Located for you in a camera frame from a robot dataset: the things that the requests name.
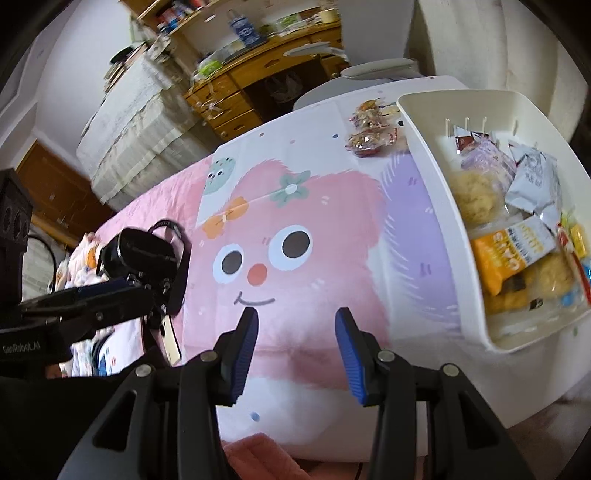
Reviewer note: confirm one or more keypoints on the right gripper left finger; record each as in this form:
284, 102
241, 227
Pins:
235, 350

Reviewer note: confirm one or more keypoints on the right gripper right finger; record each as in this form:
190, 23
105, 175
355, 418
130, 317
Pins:
359, 352

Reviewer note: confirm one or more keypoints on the orange white snack box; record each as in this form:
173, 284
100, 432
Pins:
504, 253

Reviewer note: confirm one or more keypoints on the clear bag brown pastry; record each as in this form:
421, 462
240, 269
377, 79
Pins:
371, 142

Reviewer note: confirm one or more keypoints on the red-trim clear snack bag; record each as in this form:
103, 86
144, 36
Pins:
488, 159

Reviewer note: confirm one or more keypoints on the clear bag round pastry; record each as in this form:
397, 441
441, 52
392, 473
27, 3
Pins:
477, 198

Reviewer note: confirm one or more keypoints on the dark seaweed snack packet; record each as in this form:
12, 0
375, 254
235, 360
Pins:
466, 140

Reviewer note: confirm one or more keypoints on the white smartphone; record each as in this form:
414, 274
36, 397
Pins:
168, 342

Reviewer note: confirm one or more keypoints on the pink bed blanket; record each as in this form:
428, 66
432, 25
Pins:
161, 423

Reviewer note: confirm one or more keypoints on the cartoon pink table mat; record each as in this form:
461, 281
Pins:
296, 226

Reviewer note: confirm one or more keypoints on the yellow egg-roll snack bag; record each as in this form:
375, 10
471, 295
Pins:
545, 282

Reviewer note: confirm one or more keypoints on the white plastic organizer bin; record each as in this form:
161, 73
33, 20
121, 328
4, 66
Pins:
468, 262

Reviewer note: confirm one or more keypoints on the beige covered cabinet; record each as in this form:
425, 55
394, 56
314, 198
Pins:
143, 132

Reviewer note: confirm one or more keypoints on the silver foil snack bag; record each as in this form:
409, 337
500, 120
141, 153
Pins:
536, 187

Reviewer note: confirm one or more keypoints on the green snack bar packet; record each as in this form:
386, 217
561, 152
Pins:
578, 239

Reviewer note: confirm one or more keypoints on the wooden desk with drawers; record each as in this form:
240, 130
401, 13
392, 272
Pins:
265, 83

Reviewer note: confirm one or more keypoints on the grey office chair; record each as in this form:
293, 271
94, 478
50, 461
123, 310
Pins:
375, 36

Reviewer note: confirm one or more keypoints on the blue gift bag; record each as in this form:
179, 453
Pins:
243, 28

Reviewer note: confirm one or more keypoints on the floral white curtain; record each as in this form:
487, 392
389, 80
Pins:
499, 45

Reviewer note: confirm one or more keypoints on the wooden bookshelf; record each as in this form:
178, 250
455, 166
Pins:
211, 31

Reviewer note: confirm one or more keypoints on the black camera bag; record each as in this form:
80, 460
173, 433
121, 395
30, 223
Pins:
151, 260

